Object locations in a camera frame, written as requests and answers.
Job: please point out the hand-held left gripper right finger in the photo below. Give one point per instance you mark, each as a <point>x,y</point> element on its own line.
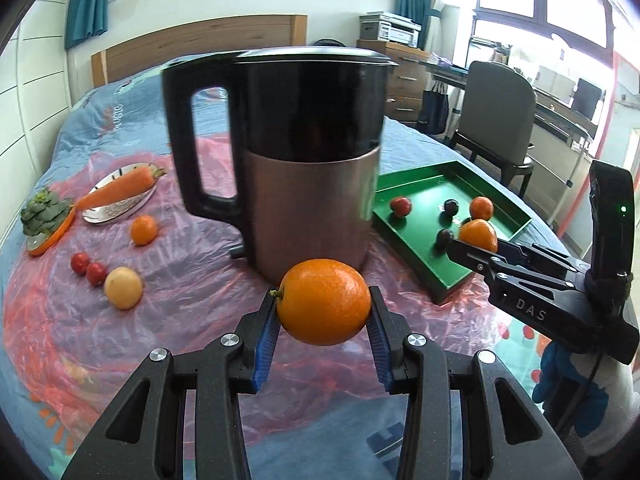
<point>380,345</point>

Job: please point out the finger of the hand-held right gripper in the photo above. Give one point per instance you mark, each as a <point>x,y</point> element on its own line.
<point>540,257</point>
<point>475,260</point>

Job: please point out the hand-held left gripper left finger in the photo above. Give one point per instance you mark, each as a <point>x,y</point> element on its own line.
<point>267,345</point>

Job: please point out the orange mandarin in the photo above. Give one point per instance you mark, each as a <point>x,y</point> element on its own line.
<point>477,234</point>
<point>481,208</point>
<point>325,302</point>
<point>144,230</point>

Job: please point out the dark purple plum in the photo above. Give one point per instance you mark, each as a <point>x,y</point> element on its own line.
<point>451,206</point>
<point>444,238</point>

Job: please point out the green rectangular tray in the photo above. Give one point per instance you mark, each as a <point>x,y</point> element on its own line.
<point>415,240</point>

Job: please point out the red cherry tomato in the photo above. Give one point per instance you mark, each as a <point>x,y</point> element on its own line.
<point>400,206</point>
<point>80,261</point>
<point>96,273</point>

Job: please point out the pale yellow round fruit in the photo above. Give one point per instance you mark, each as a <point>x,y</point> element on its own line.
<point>123,287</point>

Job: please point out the person's right hand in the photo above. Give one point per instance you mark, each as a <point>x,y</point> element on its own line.
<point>555,380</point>

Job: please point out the pink transparent plastic sheet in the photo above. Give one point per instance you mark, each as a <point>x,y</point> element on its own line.
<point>175,350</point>

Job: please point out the glass desk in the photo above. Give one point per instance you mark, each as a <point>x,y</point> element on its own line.
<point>555,120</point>

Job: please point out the black and steel electric kettle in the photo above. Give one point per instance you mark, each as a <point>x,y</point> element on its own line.
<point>310,210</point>

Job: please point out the grey chair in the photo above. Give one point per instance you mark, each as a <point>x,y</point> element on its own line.
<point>492,110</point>

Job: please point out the dark hanging bag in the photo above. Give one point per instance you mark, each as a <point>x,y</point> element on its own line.
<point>434,110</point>

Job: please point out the wooden drawer cabinet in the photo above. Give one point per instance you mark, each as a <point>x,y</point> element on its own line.
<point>407,85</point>

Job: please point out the silver patterned plate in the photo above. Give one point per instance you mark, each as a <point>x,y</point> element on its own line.
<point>115,212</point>

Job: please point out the orange carrot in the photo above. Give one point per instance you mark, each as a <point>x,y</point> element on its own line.
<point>120,189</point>

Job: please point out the orange oval dish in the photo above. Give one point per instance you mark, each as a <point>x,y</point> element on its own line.
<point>55,237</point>

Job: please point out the white printer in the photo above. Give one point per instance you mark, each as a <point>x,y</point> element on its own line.
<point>390,29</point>

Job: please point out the green leafy vegetable rosette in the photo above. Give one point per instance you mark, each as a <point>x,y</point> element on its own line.
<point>42,212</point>

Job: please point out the wooden headboard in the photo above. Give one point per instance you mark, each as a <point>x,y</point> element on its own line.
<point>200,40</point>

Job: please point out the white wardrobe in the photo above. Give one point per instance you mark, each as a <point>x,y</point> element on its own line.
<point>30,85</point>

